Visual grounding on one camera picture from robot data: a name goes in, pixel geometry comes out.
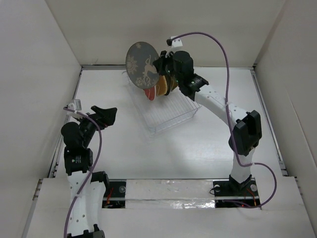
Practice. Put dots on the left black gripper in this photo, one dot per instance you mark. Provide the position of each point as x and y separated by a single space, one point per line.
106 116

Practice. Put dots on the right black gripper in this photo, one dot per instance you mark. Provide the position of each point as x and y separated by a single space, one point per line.
159 63

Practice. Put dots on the grey deer pattern plate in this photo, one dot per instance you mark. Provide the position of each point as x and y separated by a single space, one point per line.
139 65

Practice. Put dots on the yellow woven bamboo plate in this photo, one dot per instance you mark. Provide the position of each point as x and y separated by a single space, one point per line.
173 85

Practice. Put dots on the square woven bamboo tray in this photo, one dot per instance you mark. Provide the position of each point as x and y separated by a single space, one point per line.
161 86

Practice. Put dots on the red and teal plate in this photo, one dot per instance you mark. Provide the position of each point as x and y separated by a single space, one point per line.
151 93

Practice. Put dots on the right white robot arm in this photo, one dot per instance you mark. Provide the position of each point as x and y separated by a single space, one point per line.
244 127

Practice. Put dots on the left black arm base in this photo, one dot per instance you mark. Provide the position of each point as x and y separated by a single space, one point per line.
114 197

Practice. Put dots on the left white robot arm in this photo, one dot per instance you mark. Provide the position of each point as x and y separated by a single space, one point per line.
87 187

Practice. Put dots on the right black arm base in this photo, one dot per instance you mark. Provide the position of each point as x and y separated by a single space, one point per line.
230 194

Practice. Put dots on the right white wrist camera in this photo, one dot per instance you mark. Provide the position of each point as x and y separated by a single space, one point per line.
173 42

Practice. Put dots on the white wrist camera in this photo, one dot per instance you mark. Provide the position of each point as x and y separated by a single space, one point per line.
75 105
173 42

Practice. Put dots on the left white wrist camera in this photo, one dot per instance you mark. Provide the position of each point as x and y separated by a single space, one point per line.
75 105

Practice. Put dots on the white wire dish rack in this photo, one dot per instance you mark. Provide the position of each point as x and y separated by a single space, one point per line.
163 112

